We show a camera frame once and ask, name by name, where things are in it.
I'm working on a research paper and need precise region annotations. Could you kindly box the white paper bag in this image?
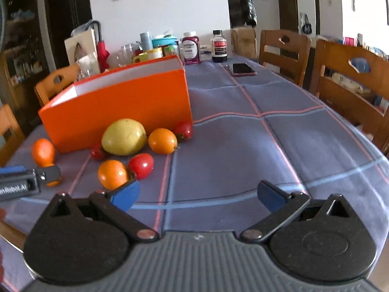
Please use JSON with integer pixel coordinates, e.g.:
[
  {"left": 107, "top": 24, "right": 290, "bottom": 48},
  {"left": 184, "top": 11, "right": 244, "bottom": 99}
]
[{"left": 64, "top": 29, "right": 100, "bottom": 75}]

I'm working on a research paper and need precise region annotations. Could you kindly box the wooden chair near left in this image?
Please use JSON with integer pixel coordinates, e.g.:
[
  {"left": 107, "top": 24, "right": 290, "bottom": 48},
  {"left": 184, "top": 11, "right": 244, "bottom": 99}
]
[{"left": 0, "top": 104, "right": 25, "bottom": 167}]

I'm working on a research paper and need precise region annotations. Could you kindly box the dark wooden shelf cabinet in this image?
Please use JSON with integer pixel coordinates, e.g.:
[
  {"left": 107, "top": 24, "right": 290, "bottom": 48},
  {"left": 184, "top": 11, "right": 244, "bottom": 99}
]
[{"left": 1, "top": 0, "right": 49, "bottom": 136}]

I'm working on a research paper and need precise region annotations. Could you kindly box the small jar green lid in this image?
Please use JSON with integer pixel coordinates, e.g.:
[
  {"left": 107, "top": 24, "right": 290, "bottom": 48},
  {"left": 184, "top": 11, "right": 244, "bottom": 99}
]
[{"left": 164, "top": 44, "right": 179, "bottom": 57}]

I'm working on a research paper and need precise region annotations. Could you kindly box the yellow-green mug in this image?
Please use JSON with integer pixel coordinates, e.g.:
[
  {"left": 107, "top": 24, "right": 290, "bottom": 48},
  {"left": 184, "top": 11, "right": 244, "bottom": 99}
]
[{"left": 133, "top": 47, "right": 164, "bottom": 63}]

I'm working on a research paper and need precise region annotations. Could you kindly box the wooden chair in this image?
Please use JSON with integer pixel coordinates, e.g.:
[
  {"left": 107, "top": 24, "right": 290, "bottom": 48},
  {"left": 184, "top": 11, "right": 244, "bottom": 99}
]
[
  {"left": 258, "top": 30, "right": 311, "bottom": 87},
  {"left": 309, "top": 40, "right": 388, "bottom": 154},
  {"left": 34, "top": 63, "right": 80, "bottom": 107},
  {"left": 0, "top": 104, "right": 25, "bottom": 167}
]

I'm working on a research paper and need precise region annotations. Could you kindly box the dark bottle red label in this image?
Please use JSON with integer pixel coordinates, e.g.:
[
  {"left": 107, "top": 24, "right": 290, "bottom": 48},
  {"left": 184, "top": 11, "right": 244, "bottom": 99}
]
[{"left": 212, "top": 30, "right": 228, "bottom": 63}]

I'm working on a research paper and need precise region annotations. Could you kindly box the red umbrella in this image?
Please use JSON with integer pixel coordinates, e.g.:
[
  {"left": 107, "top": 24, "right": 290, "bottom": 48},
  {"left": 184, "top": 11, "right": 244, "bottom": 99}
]
[{"left": 91, "top": 20, "right": 110, "bottom": 73}]

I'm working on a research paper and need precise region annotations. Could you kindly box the light blue tumbler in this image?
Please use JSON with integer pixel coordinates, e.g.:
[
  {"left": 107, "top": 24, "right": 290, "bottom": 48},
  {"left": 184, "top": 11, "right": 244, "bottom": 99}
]
[{"left": 140, "top": 32, "right": 154, "bottom": 52}]

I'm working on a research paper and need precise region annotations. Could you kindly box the wooden chair near right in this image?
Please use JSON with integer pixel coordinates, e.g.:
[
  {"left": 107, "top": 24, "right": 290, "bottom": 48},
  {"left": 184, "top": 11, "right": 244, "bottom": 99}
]
[{"left": 309, "top": 40, "right": 388, "bottom": 154}]

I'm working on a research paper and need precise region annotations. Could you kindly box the large orange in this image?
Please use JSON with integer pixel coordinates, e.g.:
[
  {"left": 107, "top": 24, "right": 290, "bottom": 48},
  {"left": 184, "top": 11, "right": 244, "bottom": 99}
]
[{"left": 31, "top": 138, "right": 55, "bottom": 167}]

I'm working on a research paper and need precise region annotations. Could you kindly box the small red tomato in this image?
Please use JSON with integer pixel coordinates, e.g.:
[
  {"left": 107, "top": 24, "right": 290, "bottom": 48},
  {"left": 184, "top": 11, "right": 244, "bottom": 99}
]
[{"left": 90, "top": 144, "right": 107, "bottom": 161}]

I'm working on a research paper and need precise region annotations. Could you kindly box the orange cardboard box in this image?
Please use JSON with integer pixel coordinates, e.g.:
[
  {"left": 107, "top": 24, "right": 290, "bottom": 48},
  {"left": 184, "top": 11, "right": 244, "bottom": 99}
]
[{"left": 39, "top": 55, "right": 193, "bottom": 154}]

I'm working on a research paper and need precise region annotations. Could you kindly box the teal food container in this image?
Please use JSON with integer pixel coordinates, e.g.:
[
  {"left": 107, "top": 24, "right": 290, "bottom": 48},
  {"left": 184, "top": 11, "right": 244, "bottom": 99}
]
[{"left": 152, "top": 36, "right": 178, "bottom": 48}]

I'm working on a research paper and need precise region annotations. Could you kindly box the yellow-green pear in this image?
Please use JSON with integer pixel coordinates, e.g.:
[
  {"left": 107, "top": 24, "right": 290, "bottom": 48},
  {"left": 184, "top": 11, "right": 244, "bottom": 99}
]
[{"left": 101, "top": 119, "right": 147, "bottom": 156}]

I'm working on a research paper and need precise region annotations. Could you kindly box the black handbag hanging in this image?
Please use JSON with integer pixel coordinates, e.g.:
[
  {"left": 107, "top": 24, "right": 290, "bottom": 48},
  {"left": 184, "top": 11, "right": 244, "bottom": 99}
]
[{"left": 301, "top": 13, "right": 312, "bottom": 35}]

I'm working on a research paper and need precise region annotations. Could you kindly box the purple supplement bottle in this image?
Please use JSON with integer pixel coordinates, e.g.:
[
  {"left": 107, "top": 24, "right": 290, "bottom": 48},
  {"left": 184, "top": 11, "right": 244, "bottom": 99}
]
[{"left": 181, "top": 31, "right": 201, "bottom": 65}]

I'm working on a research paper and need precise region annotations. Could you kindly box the long wooden ruler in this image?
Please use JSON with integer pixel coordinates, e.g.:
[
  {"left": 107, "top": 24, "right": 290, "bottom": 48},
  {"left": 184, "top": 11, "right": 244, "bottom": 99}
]
[{"left": 0, "top": 221, "right": 28, "bottom": 254}]

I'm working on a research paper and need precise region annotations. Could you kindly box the brown cardboard box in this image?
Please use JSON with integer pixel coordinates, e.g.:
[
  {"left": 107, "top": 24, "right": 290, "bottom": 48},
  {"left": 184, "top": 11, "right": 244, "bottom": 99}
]
[{"left": 231, "top": 27, "right": 258, "bottom": 59}]

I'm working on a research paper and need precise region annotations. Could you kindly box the black jacket hanging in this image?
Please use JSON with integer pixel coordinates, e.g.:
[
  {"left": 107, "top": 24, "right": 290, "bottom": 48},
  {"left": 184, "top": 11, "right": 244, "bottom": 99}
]
[{"left": 228, "top": 0, "right": 257, "bottom": 28}]

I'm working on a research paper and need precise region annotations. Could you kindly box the wooden chair far right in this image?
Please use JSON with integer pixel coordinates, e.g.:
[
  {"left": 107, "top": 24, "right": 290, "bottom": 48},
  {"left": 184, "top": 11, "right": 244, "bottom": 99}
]
[{"left": 258, "top": 30, "right": 311, "bottom": 87}]

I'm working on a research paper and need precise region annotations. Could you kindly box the clear glass cup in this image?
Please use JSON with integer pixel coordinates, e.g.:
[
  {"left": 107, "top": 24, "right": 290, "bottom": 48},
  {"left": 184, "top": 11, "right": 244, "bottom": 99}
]
[{"left": 116, "top": 47, "right": 133, "bottom": 67}]

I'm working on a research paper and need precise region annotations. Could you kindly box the red tomato front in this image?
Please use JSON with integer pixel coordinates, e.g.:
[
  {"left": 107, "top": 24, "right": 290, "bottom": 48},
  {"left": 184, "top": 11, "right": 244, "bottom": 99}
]
[{"left": 128, "top": 153, "right": 154, "bottom": 180}]

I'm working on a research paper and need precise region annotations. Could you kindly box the wooden chair far left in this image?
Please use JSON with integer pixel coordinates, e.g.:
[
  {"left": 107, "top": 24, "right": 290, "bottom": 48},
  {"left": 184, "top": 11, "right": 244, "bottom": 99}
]
[{"left": 34, "top": 63, "right": 80, "bottom": 107}]

